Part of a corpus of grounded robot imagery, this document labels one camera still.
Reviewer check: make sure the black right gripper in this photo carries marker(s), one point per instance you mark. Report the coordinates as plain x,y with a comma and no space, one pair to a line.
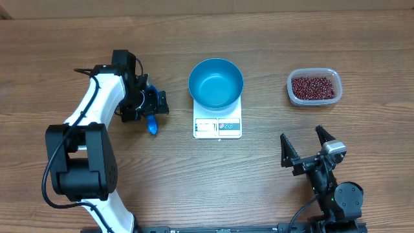
304,164

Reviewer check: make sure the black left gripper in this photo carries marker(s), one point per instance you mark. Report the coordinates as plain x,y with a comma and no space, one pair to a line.
127,112

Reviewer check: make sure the blue plastic measuring scoop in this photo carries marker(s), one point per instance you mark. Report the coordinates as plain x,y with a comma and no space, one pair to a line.
151,121

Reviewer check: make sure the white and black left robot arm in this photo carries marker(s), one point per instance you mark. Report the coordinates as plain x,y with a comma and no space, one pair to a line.
82,168

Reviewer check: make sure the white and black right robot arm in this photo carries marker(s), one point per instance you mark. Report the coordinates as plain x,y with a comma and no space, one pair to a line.
340,204

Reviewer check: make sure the teal blue bowl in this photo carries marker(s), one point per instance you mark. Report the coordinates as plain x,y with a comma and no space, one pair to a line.
215,83

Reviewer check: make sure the white digital kitchen scale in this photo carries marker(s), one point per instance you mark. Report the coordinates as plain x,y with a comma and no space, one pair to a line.
222,124

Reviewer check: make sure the red beans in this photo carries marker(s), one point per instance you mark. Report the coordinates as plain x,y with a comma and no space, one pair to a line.
313,88

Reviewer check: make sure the clear plastic container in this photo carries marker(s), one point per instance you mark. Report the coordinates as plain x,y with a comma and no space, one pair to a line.
315,72

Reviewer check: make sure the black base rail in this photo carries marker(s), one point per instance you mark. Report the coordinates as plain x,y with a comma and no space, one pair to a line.
252,229

